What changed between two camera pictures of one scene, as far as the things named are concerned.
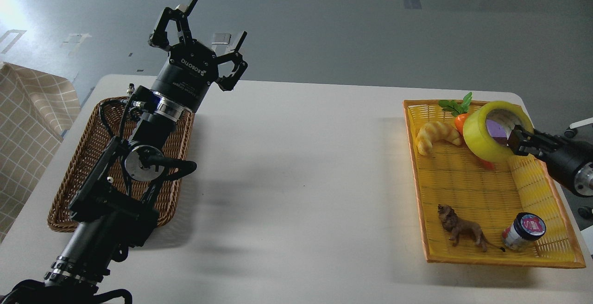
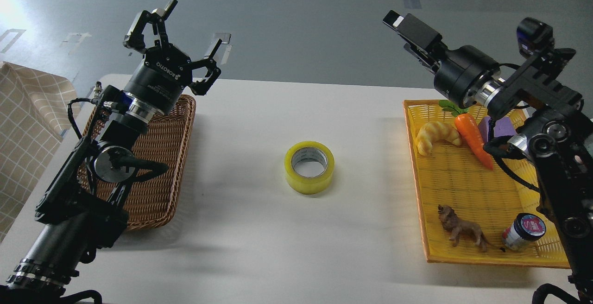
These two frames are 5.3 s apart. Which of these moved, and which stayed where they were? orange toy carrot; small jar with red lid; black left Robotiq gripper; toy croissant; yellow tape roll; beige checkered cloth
Moved: black left Robotiq gripper; yellow tape roll
Stayed: small jar with red lid; orange toy carrot; beige checkered cloth; toy croissant
